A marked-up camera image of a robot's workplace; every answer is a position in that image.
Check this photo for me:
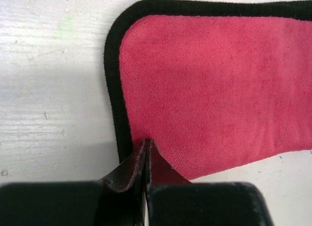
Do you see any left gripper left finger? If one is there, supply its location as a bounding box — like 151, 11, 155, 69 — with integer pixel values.
0, 140, 149, 226

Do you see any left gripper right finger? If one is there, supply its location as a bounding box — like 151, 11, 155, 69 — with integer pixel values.
145, 139, 272, 226

